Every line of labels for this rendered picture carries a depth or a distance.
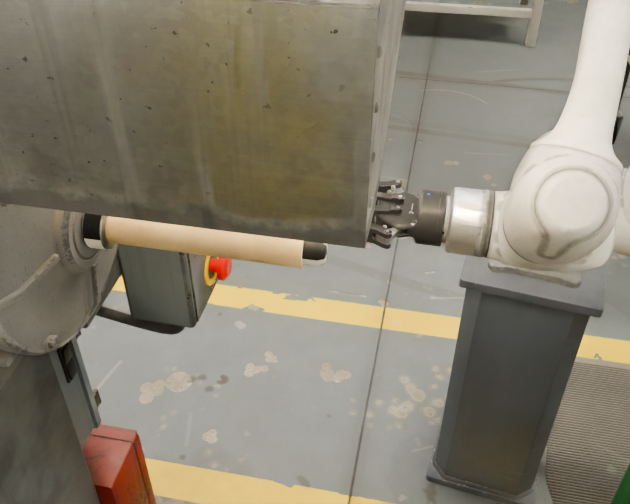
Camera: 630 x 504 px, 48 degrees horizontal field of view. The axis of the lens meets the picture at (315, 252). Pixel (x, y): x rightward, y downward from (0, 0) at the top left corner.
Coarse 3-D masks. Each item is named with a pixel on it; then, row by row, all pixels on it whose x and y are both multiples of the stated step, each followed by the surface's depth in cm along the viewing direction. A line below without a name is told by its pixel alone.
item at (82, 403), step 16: (64, 352) 105; (80, 352) 110; (64, 368) 106; (80, 368) 110; (64, 384) 107; (80, 384) 112; (80, 400) 113; (96, 400) 117; (80, 416) 114; (96, 416) 118; (80, 432) 114
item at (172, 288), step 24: (120, 264) 96; (144, 264) 95; (168, 264) 94; (192, 264) 95; (144, 288) 98; (168, 288) 97; (192, 288) 97; (120, 312) 104; (144, 312) 101; (168, 312) 100; (192, 312) 100
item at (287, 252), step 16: (112, 224) 64; (128, 224) 64; (144, 224) 64; (160, 224) 63; (112, 240) 65; (128, 240) 64; (144, 240) 64; (160, 240) 64; (176, 240) 63; (192, 240) 63; (208, 240) 63; (224, 240) 62; (240, 240) 62; (256, 240) 62; (272, 240) 62; (288, 240) 62; (224, 256) 63; (240, 256) 63; (256, 256) 62; (272, 256) 62; (288, 256) 62
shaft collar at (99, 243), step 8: (88, 216) 64; (96, 216) 64; (104, 216) 64; (88, 224) 64; (96, 224) 64; (104, 224) 64; (88, 232) 64; (96, 232) 64; (104, 232) 64; (88, 240) 64; (96, 240) 64; (104, 240) 64; (96, 248) 66; (104, 248) 65; (112, 248) 66
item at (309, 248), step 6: (306, 246) 62; (312, 246) 62; (318, 246) 62; (324, 246) 62; (306, 252) 62; (312, 252) 62; (318, 252) 62; (324, 252) 62; (306, 258) 62; (312, 258) 62; (318, 258) 62; (324, 258) 62; (312, 264) 62; (318, 264) 62
